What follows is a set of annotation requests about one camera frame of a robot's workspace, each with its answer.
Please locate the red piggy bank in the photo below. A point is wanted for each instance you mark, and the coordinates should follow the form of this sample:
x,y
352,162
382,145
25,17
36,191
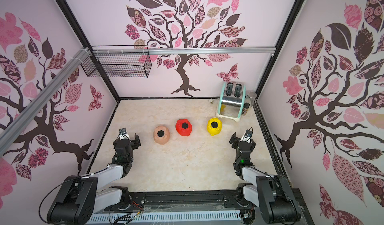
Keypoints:
x,y
180,130

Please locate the aluminium rail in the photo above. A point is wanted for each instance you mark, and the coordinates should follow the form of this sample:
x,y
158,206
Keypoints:
x,y
187,51
13,131

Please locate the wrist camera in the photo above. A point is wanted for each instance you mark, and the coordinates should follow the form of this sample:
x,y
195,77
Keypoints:
x,y
247,137
123,134

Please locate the peach piggy bank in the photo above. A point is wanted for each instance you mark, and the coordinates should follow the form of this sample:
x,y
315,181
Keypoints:
x,y
161,135

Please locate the glass jar behind toaster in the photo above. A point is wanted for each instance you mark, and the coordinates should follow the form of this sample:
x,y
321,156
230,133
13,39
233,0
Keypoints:
x,y
249,101

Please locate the white slotted cable duct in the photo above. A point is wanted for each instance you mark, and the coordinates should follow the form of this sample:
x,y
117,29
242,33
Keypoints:
x,y
164,217

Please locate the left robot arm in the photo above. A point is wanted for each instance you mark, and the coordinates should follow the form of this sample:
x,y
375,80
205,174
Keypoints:
x,y
79,197

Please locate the yellow piggy bank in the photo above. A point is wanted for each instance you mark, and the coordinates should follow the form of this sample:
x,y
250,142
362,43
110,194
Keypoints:
x,y
214,131

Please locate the back aluminium rail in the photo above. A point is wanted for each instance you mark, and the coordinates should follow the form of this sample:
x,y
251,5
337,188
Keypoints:
x,y
187,51

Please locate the black wire basket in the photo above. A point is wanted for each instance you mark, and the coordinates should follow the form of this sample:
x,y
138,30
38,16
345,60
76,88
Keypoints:
x,y
118,61

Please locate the left aluminium rail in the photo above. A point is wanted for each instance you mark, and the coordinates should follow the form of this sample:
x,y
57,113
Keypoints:
x,y
13,131

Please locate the mint chrome toaster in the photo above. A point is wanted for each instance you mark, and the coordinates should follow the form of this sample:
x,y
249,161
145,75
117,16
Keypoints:
x,y
231,101

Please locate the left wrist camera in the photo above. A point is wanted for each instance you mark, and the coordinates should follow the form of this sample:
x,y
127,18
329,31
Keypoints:
x,y
123,134

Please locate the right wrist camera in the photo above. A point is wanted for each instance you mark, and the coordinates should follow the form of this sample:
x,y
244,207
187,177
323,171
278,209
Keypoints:
x,y
247,137

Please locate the black base frame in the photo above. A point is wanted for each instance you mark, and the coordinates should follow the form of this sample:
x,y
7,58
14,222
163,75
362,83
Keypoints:
x,y
190,201

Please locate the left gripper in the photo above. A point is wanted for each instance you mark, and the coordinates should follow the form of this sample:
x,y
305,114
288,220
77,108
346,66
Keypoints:
x,y
137,142

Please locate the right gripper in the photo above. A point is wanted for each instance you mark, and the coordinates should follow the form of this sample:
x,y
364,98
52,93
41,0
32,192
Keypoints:
x,y
241,142

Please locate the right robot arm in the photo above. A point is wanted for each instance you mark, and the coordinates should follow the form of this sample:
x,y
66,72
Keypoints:
x,y
272,194

